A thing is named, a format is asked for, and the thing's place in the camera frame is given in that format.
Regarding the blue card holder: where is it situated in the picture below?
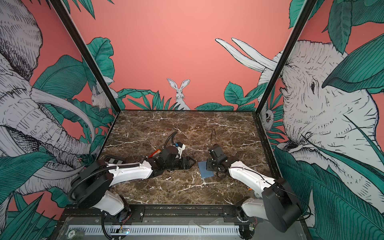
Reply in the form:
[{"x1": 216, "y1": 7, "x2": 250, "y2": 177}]
[{"x1": 198, "y1": 161, "x2": 214, "y2": 180}]

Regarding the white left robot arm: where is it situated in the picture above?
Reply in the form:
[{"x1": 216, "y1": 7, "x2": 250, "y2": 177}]
[{"x1": 68, "y1": 156, "x2": 196, "y2": 222}]

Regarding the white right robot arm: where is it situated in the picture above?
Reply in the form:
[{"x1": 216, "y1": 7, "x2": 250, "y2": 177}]
[{"x1": 207, "y1": 157, "x2": 303, "y2": 233}]

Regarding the black white checkerboard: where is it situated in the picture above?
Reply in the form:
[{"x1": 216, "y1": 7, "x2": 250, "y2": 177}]
[{"x1": 104, "y1": 156, "x2": 125, "y2": 165}]

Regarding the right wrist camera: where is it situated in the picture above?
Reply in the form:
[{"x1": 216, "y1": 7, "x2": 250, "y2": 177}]
[{"x1": 208, "y1": 144, "x2": 228, "y2": 164}]

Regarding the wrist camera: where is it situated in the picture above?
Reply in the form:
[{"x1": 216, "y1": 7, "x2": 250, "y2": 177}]
[
  {"x1": 208, "y1": 144, "x2": 228, "y2": 164},
  {"x1": 174, "y1": 142, "x2": 186, "y2": 159}
]

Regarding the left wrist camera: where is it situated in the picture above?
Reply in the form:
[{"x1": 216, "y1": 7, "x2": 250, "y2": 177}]
[{"x1": 174, "y1": 142, "x2": 186, "y2": 159}]

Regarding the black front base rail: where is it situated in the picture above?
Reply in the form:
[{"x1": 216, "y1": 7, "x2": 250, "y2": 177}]
[{"x1": 59, "y1": 203, "x2": 302, "y2": 228}]

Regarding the white slotted cable duct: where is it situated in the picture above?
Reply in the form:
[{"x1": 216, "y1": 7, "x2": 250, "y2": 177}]
[{"x1": 66, "y1": 224, "x2": 241, "y2": 236}]

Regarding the black right corner frame post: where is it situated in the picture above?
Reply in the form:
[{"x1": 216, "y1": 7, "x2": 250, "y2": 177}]
[{"x1": 256, "y1": 0, "x2": 317, "y2": 116}]

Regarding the black corner frame post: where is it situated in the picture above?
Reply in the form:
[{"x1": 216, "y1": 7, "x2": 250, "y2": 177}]
[
  {"x1": 256, "y1": 0, "x2": 317, "y2": 116},
  {"x1": 50, "y1": 0, "x2": 121, "y2": 115}
]

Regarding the black left corner frame post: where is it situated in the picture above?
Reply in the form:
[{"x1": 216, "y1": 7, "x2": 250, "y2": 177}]
[{"x1": 50, "y1": 0, "x2": 121, "y2": 115}]

